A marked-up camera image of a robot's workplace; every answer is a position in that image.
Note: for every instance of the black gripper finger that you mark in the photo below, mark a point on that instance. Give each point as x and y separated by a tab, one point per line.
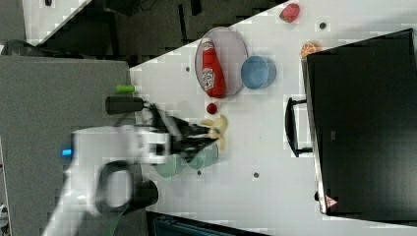
195	130
196	145

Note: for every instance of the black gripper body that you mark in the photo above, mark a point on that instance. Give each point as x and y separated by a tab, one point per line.
179	131

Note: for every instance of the yellow banana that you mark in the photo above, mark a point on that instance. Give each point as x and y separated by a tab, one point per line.
216	129

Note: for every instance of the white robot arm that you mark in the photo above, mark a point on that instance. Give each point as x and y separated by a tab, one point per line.
101	178

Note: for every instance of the black toaster oven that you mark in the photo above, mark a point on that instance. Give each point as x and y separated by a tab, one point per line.
361	103

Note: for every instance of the green cup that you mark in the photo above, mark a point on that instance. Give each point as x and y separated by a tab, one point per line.
204	158

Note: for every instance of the small red tomato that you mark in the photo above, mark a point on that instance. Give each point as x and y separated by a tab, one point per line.
212	108

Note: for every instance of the red ketchup bottle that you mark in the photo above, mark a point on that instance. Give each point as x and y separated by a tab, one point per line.
213	79

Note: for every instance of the green cylinder object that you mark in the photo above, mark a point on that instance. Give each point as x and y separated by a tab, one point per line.
125	89

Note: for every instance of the blue bowl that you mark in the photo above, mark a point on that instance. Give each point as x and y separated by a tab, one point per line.
258	72

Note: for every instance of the grey round plate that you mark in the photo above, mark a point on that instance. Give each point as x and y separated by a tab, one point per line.
231	53

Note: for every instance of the orange slice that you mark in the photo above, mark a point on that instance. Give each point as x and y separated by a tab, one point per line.
309	48

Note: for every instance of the red strawberry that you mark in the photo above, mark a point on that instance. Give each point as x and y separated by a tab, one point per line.
290	13

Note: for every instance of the black camera mount lower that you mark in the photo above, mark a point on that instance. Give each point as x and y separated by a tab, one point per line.
145	194

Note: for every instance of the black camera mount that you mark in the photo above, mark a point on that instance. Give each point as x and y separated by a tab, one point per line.
145	194
123	104

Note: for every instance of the black camera mount upper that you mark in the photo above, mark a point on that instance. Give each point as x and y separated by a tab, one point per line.
123	104

